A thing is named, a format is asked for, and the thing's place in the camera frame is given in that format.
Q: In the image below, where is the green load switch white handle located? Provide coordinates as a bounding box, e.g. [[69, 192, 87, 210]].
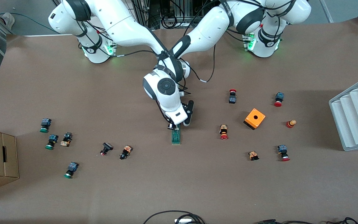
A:
[[171, 127, 181, 145]]

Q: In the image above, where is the black rectangular push button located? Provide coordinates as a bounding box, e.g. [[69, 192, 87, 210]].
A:
[[100, 142, 114, 156]]

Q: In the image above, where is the green mushroom push button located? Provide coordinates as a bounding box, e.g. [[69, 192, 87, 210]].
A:
[[39, 118, 52, 133], [45, 134, 59, 150], [63, 162, 79, 179]]

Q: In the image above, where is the grey ridged tray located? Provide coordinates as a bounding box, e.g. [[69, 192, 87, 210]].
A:
[[328, 74, 358, 152]]

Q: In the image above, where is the white sneaker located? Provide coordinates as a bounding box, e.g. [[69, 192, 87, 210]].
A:
[[0, 12, 15, 30]]

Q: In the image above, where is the black selector switch orange block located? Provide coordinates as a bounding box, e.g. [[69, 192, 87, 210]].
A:
[[60, 132, 73, 147], [119, 145, 133, 160]]

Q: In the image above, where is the orange button enclosure box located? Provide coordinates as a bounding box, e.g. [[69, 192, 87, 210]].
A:
[[243, 108, 266, 130]]

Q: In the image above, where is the plain black arm cable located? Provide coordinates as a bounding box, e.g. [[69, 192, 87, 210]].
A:
[[112, 50, 161, 59]]

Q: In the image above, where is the black looped cable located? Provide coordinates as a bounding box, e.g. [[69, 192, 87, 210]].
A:
[[143, 210, 206, 224]]

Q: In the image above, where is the black equipment rack with cables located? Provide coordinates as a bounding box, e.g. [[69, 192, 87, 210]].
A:
[[126, 0, 229, 30]]

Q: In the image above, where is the black cable run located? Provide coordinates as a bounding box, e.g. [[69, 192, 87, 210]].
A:
[[254, 217, 358, 224]]

